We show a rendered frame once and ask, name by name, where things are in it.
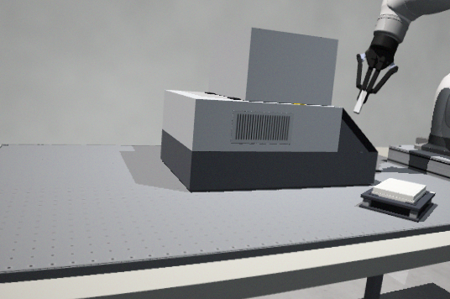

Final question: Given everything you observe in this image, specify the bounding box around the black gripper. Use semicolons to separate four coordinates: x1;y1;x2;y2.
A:
353;34;399;114

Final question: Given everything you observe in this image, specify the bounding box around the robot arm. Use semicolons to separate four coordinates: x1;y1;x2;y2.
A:
374;0;450;156

